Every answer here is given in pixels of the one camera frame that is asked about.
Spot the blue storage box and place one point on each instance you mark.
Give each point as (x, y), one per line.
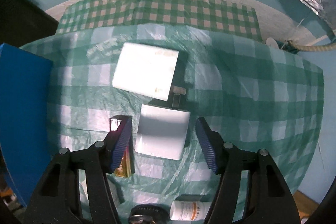
(23, 113)

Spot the gold and black rectangular object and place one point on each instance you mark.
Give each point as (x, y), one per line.
(124, 170)

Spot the large-check green plastic tablecloth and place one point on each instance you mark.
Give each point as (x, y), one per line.
(249, 108)

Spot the wooden furniture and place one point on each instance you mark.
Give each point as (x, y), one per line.
(304, 200)

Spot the white power adapter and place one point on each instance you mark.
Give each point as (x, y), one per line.
(161, 132)

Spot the black round metal object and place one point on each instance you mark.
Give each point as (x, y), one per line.
(147, 211)

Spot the small-check green tablecloth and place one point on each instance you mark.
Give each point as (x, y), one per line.
(183, 11)

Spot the dark furniture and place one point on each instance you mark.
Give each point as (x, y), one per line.
(21, 16)

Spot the white rectangular box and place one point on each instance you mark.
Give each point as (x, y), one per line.
(145, 71)

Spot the white pill bottle orange label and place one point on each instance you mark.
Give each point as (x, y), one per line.
(186, 211)

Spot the small white round cap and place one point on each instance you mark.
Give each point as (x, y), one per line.
(271, 42)

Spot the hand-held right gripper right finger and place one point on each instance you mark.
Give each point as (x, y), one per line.
(207, 146)

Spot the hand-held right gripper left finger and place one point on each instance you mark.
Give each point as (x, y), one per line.
(120, 146)

